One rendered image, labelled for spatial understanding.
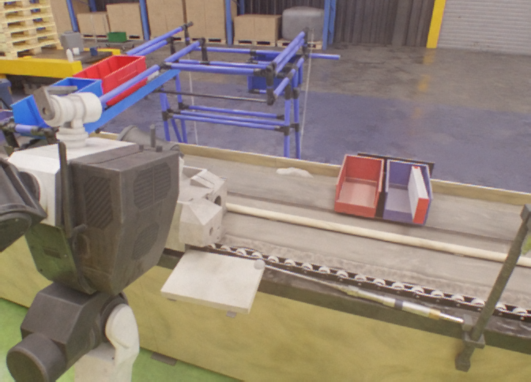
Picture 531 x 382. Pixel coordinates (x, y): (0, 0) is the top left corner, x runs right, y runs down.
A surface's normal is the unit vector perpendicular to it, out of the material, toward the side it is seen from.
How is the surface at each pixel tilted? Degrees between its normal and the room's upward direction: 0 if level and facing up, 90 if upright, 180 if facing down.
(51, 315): 31
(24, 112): 88
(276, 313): 90
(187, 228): 71
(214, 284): 0
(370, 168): 88
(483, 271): 0
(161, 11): 90
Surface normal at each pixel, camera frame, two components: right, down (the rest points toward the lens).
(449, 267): 0.00, -0.86
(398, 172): -0.30, 0.45
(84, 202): -0.33, 0.25
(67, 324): -0.15, -0.50
